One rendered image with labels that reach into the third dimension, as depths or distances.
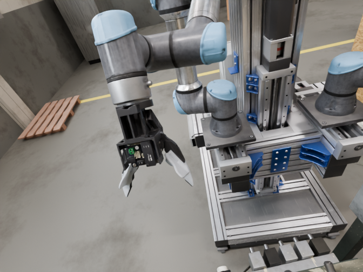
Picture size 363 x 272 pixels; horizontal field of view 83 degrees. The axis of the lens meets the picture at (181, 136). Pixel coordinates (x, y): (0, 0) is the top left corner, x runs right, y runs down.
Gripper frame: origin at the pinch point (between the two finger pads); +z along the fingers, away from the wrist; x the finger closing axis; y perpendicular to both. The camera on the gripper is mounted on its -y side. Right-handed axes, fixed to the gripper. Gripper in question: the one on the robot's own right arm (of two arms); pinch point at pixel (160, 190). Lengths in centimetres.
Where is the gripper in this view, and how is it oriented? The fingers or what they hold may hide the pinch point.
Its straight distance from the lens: 47.7
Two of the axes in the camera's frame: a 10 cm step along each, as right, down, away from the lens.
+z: 2.1, 9.5, 2.3
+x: 9.8, -1.9, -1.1
